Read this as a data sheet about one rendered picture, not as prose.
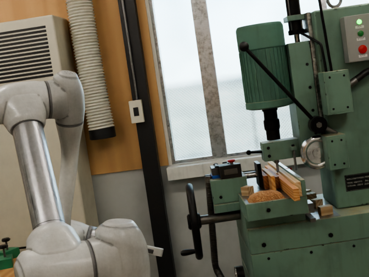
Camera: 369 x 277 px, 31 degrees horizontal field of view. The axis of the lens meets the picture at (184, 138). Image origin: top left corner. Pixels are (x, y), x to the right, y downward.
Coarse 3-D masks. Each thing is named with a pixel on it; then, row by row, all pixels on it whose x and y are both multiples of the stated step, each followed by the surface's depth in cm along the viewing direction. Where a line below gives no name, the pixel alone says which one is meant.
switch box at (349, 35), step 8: (344, 16) 227; (352, 16) 227; (360, 16) 227; (368, 16) 227; (344, 24) 227; (352, 24) 227; (360, 24) 227; (368, 24) 227; (344, 32) 229; (352, 32) 227; (368, 32) 227; (344, 40) 230; (352, 40) 227; (368, 40) 228; (344, 48) 232; (352, 48) 228; (368, 48) 228; (344, 56) 233; (352, 56) 228; (368, 56) 228
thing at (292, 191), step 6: (270, 168) 266; (276, 174) 249; (282, 180) 234; (288, 180) 232; (282, 186) 236; (288, 186) 222; (294, 186) 219; (288, 192) 224; (294, 192) 215; (294, 198) 215
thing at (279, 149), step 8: (264, 144) 243; (272, 144) 243; (280, 144) 244; (288, 144) 244; (296, 144) 244; (264, 152) 244; (272, 152) 244; (280, 152) 244; (288, 152) 244; (296, 152) 244; (264, 160) 244; (272, 160) 244
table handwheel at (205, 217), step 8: (192, 192) 240; (192, 200) 237; (192, 208) 236; (192, 216) 235; (200, 216) 248; (208, 216) 247; (216, 216) 247; (224, 216) 247; (232, 216) 247; (240, 216) 247; (192, 224) 234; (200, 224) 246; (192, 232) 235; (200, 240) 236; (200, 248) 237; (200, 256) 241
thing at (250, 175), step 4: (256, 164) 246; (260, 164) 246; (256, 168) 248; (260, 168) 246; (248, 172) 250; (252, 172) 250; (256, 172) 250; (260, 172) 246; (248, 176) 249; (252, 176) 249; (256, 176) 250; (260, 176) 246; (256, 180) 254; (260, 180) 246; (260, 184) 246
